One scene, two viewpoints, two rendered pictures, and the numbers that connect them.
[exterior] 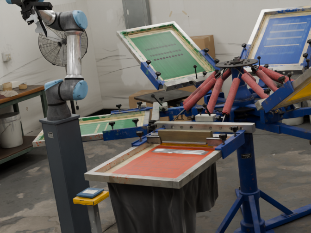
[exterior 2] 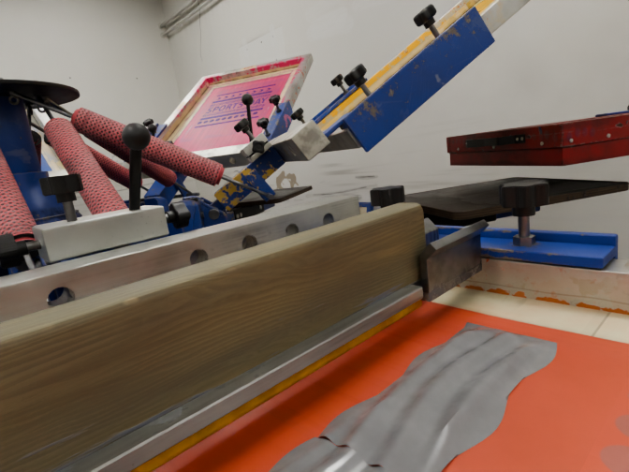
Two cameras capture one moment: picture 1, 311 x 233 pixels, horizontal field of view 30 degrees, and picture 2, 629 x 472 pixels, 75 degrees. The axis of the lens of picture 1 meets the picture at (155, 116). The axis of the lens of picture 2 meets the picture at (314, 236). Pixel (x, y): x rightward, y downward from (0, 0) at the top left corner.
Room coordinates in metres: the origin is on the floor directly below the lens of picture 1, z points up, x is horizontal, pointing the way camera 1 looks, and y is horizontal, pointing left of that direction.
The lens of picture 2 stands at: (3.20, 0.06, 1.12)
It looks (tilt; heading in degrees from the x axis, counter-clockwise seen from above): 12 degrees down; 286
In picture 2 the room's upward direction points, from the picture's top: 8 degrees counter-clockwise
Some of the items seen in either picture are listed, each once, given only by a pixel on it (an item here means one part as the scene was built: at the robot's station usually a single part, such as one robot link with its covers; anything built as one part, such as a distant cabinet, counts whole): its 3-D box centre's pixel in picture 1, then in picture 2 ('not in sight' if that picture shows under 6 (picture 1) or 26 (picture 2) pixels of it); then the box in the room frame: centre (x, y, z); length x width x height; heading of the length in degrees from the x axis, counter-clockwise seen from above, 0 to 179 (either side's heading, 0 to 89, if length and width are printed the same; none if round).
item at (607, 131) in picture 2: not in sight; (589, 135); (2.75, -1.26, 1.06); 0.61 x 0.46 x 0.12; 27
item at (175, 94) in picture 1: (192, 106); not in sight; (4.61, -0.31, 0.91); 1.34 x 0.40 x 0.08; 27
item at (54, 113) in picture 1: (58, 109); not in sight; (3.50, 0.59, 1.25); 0.15 x 0.15 x 0.10
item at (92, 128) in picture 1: (114, 113); not in sight; (4.06, 0.29, 1.05); 1.08 x 0.61 x 0.23; 87
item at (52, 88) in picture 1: (55, 90); not in sight; (3.49, 0.58, 1.37); 0.13 x 0.12 x 0.14; 65
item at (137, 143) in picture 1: (148, 141); not in sight; (3.48, 0.06, 0.98); 0.30 x 0.05 x 0.07; 147
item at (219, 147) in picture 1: (230, 144); (450, 260); (3.18, -0.40, 0.98); 0.30 x 0.05 x 0.07; 147
